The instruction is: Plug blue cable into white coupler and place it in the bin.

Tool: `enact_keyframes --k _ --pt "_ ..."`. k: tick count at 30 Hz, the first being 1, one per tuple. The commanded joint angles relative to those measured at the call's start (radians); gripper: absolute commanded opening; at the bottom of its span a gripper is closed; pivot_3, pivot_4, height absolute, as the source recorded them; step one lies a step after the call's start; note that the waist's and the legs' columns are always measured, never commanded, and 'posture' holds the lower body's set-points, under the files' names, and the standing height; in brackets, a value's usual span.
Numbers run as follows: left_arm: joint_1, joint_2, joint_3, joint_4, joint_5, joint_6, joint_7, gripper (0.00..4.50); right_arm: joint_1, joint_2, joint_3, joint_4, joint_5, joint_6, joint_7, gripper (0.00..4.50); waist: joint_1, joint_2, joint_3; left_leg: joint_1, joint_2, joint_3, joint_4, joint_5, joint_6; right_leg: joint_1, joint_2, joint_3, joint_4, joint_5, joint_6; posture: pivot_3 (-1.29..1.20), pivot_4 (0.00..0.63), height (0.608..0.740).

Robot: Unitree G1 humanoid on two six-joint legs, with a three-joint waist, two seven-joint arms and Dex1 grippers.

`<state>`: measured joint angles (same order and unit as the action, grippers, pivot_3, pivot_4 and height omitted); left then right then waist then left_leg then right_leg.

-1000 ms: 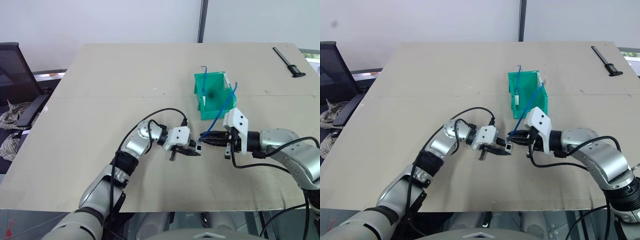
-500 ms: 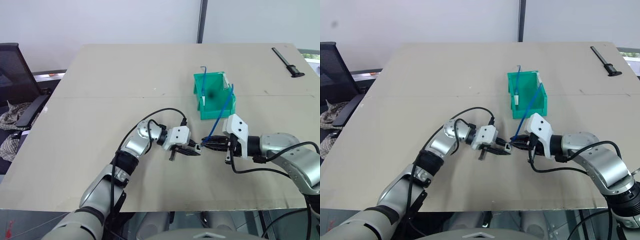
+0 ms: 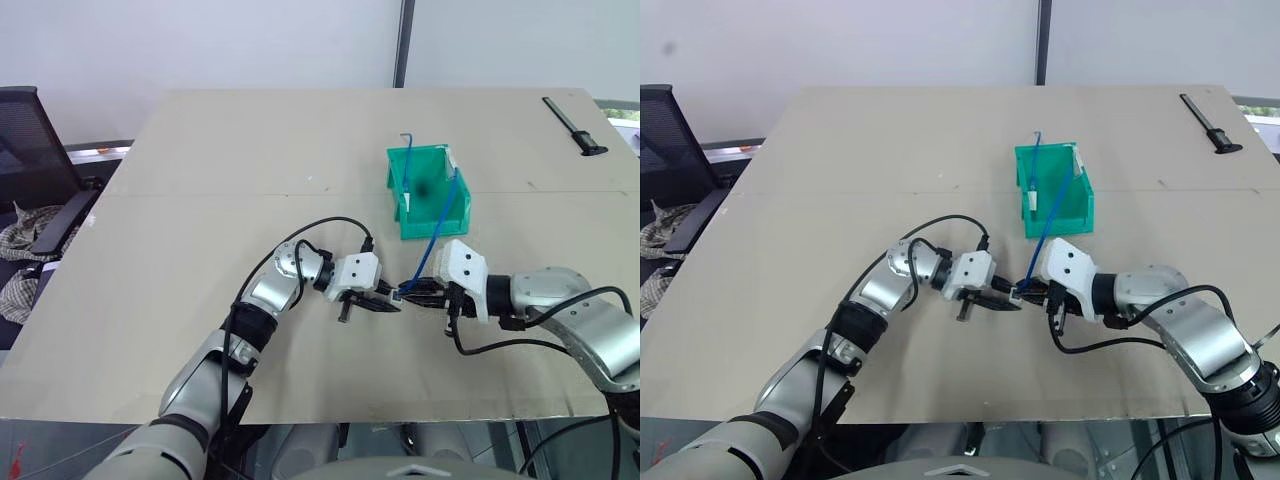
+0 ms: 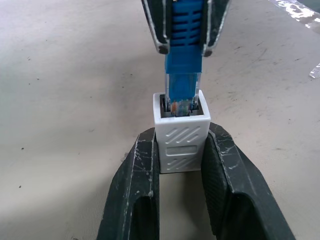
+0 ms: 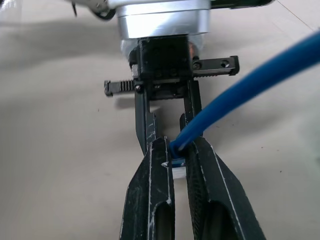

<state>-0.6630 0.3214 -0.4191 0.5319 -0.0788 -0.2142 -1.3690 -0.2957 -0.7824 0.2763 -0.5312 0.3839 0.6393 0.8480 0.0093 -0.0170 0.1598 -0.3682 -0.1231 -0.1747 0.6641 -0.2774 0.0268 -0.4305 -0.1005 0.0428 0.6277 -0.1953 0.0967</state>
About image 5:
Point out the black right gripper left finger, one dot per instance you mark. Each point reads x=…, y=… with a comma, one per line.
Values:
x=142, y=190

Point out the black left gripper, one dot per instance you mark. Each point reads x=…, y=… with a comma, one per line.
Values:
x=163, y=60

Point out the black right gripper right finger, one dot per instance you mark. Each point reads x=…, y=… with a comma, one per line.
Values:
x=220, y=185

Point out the white coupler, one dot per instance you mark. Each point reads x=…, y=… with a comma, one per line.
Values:
x=179, y=173

